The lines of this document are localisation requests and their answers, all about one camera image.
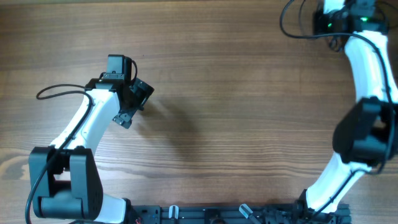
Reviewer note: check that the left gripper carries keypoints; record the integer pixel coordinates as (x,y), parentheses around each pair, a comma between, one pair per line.
(143,91)

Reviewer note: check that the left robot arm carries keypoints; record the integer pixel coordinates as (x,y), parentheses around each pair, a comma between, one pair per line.
(64,179)

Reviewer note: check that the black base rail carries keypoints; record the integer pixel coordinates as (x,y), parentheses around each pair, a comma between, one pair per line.
(268,214)

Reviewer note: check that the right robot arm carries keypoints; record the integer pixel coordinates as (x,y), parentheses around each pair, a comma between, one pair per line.
(366,138)

